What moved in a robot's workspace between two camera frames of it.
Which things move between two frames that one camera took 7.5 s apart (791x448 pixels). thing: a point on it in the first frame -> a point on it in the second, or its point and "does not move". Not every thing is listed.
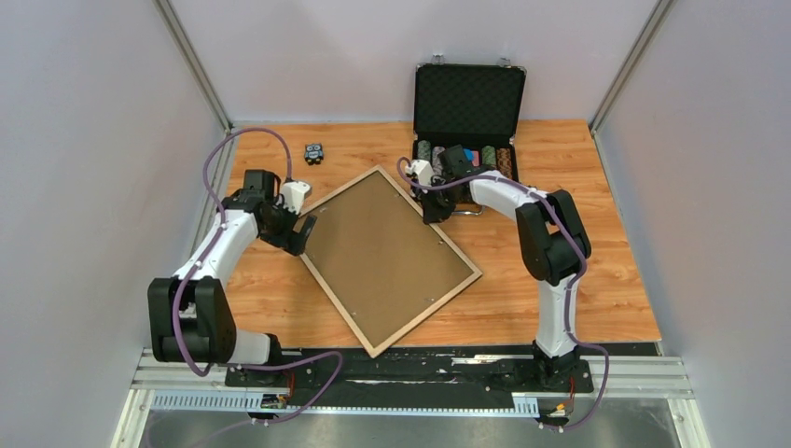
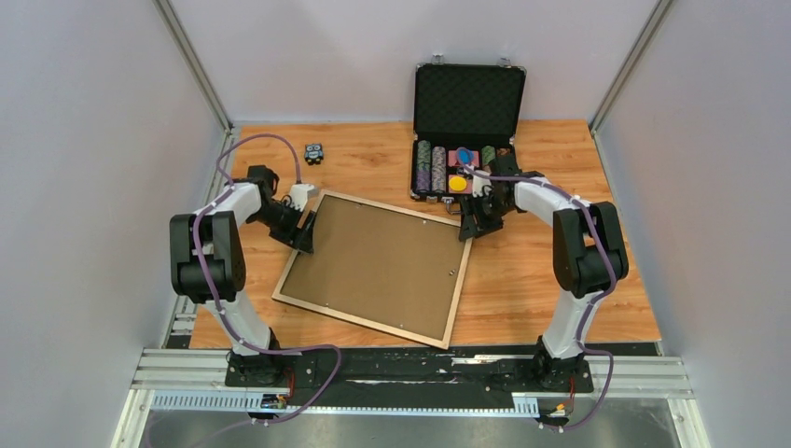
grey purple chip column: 437,163 does not move
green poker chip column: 489,157 does not move
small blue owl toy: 313,153 does not move
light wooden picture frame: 316,213 -> 426,223
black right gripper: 435,214 -> 474,229
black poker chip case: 468,105 does not move
